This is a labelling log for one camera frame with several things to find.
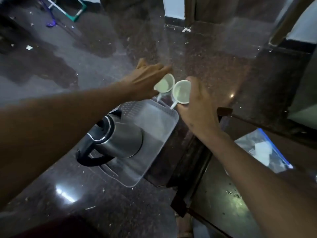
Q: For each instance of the person's right hand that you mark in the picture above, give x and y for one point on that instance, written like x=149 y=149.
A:
x=200 y=113

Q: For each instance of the person's left hand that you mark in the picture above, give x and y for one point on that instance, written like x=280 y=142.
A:
x=142 y=80

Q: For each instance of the person's left fingers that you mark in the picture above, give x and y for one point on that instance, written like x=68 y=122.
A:
x=158 y=69

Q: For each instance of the clear zip bag blue stripe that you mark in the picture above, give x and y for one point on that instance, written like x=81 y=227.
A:
x=263 y=151

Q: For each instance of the stainless steel electric kettle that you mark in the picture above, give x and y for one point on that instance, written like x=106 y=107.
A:
x=121 y=138

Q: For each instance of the green framed board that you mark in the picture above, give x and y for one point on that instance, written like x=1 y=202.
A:
x=74 y=12

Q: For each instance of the person's right fingers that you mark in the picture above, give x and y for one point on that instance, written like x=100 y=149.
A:
x=197 y=87

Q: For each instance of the translucent plastic tray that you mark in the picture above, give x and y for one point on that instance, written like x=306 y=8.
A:
x=153 y=136

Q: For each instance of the person's foot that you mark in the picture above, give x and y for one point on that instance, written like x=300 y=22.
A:
x=184 y=226

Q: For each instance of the person's left forearm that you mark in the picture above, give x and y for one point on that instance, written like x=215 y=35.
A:
x=57 y=126

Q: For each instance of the person's right forearm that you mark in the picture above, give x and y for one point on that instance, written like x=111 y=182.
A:
x=260 y=185

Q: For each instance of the purple plastic object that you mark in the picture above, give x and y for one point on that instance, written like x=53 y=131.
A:
x=50 y=22

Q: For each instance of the white cup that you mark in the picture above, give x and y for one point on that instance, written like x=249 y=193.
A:
x=165 y=84
x=181 y=92

